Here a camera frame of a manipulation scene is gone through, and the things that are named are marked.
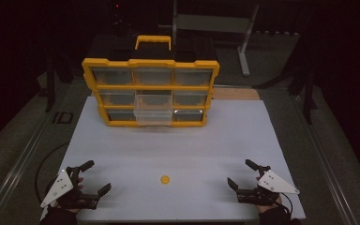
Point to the metal rail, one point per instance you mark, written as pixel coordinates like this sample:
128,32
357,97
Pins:
22,156
322,156

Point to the grey metal stand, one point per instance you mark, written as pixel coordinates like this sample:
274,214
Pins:
212,23

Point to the person's left hand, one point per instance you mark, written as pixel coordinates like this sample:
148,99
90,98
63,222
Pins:
80,182

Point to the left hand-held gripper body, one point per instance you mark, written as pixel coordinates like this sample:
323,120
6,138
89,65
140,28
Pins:
61,187

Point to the group of clear cabinet drawers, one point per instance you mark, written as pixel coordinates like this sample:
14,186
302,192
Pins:
112,76

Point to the black tripod stand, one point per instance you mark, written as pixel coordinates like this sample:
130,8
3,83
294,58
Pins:
304,84
50,84

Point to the yellow frame drawer cabinet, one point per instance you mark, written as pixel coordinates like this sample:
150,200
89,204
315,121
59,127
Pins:
151,63

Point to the person's right hand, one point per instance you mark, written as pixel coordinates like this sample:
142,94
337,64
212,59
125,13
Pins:
270,207

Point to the clear plastic drawer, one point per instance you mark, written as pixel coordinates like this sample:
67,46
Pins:
153,116

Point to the small yellow round disc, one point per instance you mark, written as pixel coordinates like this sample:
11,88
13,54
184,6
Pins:
165,179

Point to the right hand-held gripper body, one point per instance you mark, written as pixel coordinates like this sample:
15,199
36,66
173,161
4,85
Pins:
275,184

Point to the black rectangular frame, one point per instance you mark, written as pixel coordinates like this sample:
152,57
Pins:
63,117

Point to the wooden board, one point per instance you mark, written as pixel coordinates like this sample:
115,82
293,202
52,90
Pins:
236,93

